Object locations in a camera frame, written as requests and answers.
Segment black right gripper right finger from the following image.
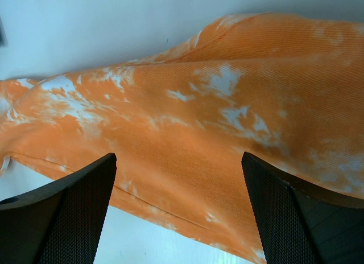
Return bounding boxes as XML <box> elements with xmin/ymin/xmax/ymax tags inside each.
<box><xmin>242</xmin><ymin>152</ymin><xmax>363</xmax><ymax>263</ymax></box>

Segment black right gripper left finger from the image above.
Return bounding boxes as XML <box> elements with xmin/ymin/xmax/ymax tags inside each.
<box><xmin>1</xmin><ymin>153</ymin><xmax>117</xmax><ymax>263</ymax></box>

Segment orange tie-dye trousers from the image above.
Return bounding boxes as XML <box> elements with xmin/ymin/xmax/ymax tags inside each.
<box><xmin>1</xmin><ymin>13</ymin><xmax>363</xmax><ymax>263</ymax></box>

